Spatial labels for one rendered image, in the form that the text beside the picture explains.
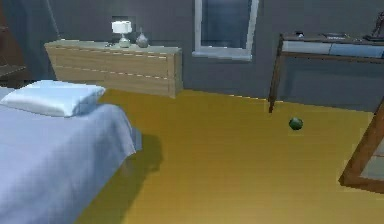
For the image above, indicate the grey round vase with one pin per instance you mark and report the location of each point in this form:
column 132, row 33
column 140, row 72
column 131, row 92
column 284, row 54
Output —
column 142, row 40

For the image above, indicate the light wooden chest of drawers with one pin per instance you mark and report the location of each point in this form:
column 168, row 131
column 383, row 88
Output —
column 113, row 68

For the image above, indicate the white framed window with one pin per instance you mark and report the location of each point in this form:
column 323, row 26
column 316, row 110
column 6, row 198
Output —
column 226, row 26

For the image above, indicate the green ball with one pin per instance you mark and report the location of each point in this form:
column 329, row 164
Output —
column 295, row 123

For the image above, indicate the white table lamp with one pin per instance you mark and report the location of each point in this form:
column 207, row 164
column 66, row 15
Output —
column 122, row 29

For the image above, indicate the white pillow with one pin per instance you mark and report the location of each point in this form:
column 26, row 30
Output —
column 53, row 97

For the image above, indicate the bed with grey-blue cover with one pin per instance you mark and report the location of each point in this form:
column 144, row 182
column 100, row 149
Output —
column 50, row 160

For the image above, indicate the brown wooden desk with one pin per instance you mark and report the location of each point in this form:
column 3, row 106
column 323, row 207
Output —
column 330, row 49

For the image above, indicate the brown framed mirror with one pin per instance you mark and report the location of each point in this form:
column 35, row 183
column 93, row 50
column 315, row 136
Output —
column 363, row 156

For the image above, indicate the dark brown wooden furniture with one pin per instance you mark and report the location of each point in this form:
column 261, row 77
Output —
column 8, row 71

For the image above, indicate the dark desk lamp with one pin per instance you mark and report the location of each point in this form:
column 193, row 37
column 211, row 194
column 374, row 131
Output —
column 376, row 30

